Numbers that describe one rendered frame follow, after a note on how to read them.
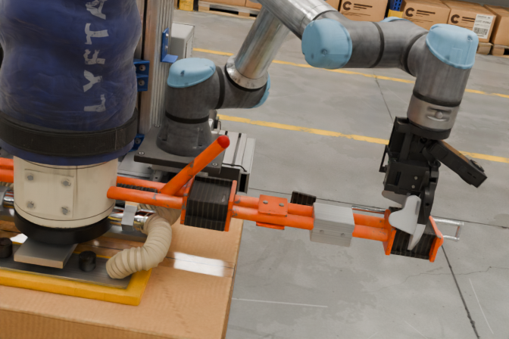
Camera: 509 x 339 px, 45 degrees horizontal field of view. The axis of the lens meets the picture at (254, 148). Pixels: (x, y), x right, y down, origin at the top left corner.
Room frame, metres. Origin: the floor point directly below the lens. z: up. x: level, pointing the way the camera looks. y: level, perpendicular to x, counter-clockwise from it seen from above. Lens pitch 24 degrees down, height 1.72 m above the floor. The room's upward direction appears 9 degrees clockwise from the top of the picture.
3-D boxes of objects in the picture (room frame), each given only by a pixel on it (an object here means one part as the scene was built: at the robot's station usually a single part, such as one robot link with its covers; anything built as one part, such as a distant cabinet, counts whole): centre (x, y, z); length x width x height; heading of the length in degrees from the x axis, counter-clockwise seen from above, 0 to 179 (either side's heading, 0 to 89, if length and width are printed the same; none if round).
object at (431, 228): (0.92, -0.29, 1.20); 0.08 x 0.07 x 0.05; 90
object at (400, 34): (1.01, -0.21, 1.50); 0.11 x 0.11 x 0.08; 28
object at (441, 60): (0.93, -0.27, 1.50); 0.09 x 0.08 x 0.11; 28
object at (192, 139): (1.51, 0.19, 1.09); 0.15 x 0.15 x 0.10
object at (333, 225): (0.93, -0.15, 1.19); 0.07 x 0.07 x 0.04; 0
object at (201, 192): (0.93, 0.06, 1.20); 0.10 x 0.08 x 0.06; 0
